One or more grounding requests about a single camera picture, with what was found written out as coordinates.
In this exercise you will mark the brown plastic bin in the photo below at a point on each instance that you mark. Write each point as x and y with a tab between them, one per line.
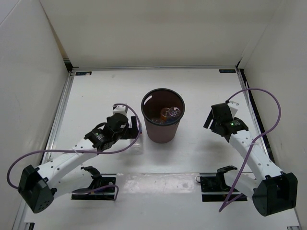
151	105

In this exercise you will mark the left blue corner sticker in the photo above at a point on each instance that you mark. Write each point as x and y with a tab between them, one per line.
83	73

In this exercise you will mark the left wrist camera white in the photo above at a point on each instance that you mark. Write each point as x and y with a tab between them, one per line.
120	109

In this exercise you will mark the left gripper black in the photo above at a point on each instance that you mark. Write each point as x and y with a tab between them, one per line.
131	132

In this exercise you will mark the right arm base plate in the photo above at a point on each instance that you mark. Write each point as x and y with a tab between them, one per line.
210	188

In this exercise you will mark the blue corner sticker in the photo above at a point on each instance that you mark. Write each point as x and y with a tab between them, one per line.
227	70
83	73

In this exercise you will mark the clear unlabeled plastic bottle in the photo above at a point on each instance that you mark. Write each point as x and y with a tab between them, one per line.
157	120

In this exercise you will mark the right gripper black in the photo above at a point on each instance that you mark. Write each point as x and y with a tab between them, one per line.
208	122

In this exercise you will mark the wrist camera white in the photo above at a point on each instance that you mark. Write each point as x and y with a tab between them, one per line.
234	107
120	109

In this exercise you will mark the orange juice bottle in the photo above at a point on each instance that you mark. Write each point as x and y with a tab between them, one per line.
164	113

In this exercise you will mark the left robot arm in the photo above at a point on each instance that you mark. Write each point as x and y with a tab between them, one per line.
40	185

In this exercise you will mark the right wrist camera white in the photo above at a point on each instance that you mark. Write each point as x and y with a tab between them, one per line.
234	107

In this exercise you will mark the right blue corner sticker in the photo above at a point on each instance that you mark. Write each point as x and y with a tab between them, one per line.
227	70

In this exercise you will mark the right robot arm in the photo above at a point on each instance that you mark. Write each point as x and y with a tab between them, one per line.
271	190

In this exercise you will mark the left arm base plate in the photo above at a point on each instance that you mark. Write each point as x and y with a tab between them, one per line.
105	194

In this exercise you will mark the clear bottle orange blue label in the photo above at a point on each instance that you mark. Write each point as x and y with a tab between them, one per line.
137	147

